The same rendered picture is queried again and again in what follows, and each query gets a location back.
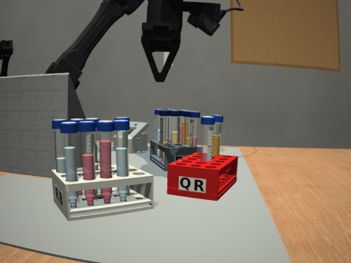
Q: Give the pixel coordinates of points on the white test tube rack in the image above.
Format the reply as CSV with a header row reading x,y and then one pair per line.
x,y
141,185

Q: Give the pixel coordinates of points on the red test tube rack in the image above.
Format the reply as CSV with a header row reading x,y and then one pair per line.
x,y
187,178

